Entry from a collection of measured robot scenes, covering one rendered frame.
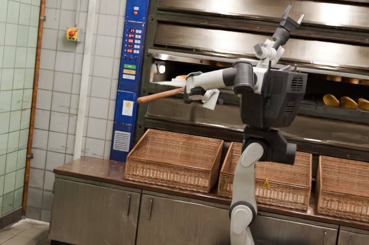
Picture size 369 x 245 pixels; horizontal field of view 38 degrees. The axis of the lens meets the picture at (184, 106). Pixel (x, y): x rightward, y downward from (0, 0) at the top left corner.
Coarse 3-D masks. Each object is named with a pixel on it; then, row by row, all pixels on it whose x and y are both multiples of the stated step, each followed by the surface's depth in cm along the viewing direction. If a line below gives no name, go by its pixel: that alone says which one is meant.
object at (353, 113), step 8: (160, 88) 382; (168, 88) 381; (176, 88) 380; (224, 96) 372; (232, 96) 371; (304, 104) 361; (312, 104) 364; (328, 112) 358; (336, 112) 356; (344, 112) 355; (352, 112) 354; (360, 112) 353; (368, 112) 356
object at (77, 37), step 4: (68, 28) 387; (72, 28) 386; (76, 28) 386; (80, 28) 387; (68, 32) 387; (76, 32) 386; (80, 32) 388; (68, 36) 387; (72, 36) 386; (76, 36) 386; (80, 36) 389; (68, 40) 388; (72, 40) 387; (76, 40) 386; (80, 40) 390
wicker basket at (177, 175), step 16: (144, 144) 375; (160, 144) 379; (176, 144) 377; (192, 144) 375; (208, 144) 373; (128, 160) 339; (144, 160) 336; (160, 160) 376; (176, 160) 375; (192, 160) 373; (208, 160) 371; (128, 176) 340; (144, 176) 337; (160, 176) 335; (176, 176) 333; (192, 176) 331; (208, 176) 329; (208, 192) 330
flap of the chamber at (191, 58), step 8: (160, 56) 374; (168, 56) 370; (176, 56) 365; (184, 56) 361; (192, 56) 360; (200, 56) 359; (208, 56) 358; (208, 64) 376; (216, 64) 371; (224, 64) 366; (232, 64) 361; (256, 64) 351; (296, 72) 351; (304, 72) 346; (312, 72) 344; (320, 72) 343; (328, 72) 342; (336, 72) 341; (336, 80) 356; (344, 80) 352; (352, 80) 348; (360, 80) 343; (368, 80) 339
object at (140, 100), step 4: (180, 88) 326; (164, 92) 286; (168, 92) 293; (172, 92) 302; (176, 92) 312; (148, 96) 256; (152, 96) 261; (156, 96) 268; (160, 96) 275; (164, 96) 284; (168, 96) 295; (140, 100) 243; (144, 100) 247; (148, 100) 253; (152, 100) 261
